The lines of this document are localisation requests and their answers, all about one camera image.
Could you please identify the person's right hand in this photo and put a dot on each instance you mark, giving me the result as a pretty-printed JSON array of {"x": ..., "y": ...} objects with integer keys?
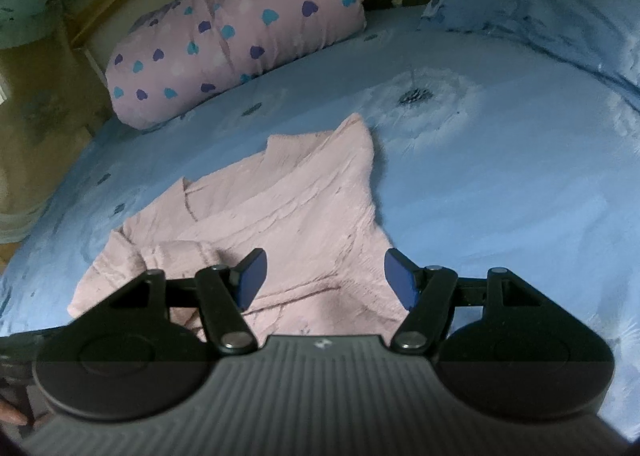
[{"x": 9, "y": 414}]

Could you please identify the blue pillow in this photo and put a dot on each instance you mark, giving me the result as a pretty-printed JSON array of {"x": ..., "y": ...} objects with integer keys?
[{"x": 600, "y": 37}]

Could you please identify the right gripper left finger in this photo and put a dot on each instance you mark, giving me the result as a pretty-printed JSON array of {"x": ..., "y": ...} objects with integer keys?
[{"x": 225, "y": 293}]

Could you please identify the pink heart-patterned rolled blanket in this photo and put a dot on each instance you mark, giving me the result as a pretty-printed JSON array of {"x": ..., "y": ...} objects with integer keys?
[{"x": 187, "y": 51}]

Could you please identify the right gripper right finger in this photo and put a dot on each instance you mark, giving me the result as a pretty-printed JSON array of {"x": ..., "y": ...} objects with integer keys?
[{"x": 426, "y": 293}]

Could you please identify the blue dandelion bed sheet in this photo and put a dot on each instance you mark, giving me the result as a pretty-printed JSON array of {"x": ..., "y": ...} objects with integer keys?
[{"x": 486, "y": 153}]

